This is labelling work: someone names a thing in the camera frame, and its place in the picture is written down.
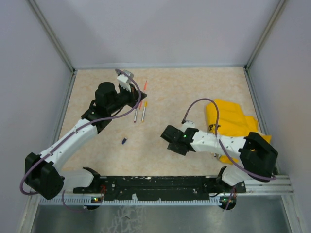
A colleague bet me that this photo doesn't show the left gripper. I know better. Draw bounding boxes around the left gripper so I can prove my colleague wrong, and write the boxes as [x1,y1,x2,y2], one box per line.
[107,83,146,114]

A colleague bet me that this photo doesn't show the white yellow marker pen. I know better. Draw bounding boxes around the white yellow marker pen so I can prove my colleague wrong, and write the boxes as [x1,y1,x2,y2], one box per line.
[141,107,147,122]

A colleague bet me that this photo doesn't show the orange pen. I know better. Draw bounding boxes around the orange pen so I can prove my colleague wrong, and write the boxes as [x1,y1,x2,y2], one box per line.
[138,80,147,109]

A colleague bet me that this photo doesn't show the white purple marker pen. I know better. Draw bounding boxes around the white purple marker pen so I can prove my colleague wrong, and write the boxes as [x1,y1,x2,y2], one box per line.
[133,108,138,123]

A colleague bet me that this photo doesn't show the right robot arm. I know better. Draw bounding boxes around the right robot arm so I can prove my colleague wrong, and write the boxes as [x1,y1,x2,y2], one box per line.
[161,125,278,192]

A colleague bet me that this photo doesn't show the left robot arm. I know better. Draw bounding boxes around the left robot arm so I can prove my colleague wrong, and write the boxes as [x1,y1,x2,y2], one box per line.
[19,82,147,200]

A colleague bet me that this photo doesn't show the yellow cloth bag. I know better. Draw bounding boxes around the yellow cloth bag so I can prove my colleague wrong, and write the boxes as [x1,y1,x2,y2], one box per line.
[206,100,272,165]

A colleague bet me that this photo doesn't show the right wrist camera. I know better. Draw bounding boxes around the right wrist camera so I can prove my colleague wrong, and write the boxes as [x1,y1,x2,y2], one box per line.
[180,120,196,132]

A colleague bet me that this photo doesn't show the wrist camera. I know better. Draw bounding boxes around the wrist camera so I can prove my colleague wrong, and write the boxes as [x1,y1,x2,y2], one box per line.
[116,69,134,92]
[180,120,196,132]

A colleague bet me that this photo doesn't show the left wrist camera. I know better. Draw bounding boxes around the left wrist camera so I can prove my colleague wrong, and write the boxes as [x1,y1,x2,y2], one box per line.
[116,69,134,92]

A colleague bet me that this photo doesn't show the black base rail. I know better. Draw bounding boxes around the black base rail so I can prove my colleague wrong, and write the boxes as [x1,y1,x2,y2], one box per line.
[73,176,232,201]

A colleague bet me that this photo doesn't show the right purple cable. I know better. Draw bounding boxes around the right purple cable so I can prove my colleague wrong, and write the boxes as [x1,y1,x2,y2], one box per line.
[181,98,277,211]

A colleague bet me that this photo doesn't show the purple cable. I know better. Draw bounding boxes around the purple cable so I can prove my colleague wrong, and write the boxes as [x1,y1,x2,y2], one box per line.
[19,68,142,213]
[181,98,277,211]

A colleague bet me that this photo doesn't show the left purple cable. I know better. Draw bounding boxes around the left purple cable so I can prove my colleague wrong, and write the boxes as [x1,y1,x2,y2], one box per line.
[19,68,142,213]

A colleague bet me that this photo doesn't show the white slotted cable duct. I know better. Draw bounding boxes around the white slotted cable duct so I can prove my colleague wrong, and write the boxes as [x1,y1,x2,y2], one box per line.
[38,195,236,206]

